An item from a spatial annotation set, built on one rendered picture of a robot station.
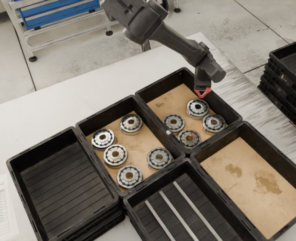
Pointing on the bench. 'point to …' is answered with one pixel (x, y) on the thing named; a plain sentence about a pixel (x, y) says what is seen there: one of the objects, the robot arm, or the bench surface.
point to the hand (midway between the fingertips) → (201, 91)
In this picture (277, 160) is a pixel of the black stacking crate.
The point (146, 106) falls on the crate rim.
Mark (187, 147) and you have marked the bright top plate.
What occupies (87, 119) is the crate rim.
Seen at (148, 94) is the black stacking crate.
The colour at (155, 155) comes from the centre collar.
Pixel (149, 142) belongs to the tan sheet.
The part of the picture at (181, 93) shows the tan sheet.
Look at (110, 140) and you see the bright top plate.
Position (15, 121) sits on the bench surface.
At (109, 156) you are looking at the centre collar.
